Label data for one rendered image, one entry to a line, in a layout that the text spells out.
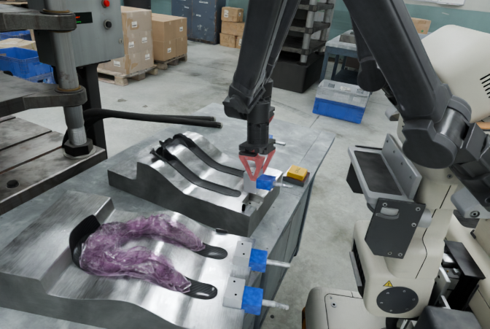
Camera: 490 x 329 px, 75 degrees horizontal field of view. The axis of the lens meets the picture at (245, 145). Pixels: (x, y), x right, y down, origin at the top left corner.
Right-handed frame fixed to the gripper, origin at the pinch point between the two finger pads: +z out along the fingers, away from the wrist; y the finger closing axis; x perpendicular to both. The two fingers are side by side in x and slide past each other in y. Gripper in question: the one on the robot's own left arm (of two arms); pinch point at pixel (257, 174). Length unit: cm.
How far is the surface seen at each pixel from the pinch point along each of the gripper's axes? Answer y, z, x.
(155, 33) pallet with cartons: -339, -62, -326
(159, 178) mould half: 7.1, 3.5, -27.9
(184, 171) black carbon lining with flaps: -0.2, 3.1, -24.5
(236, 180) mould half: -7.0, 6.0, -10.0
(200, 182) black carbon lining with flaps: -1.1, 6.1, -19.4
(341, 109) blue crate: -326, 33, -33
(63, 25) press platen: 4, -40, -65
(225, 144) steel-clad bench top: -41, 6, -33
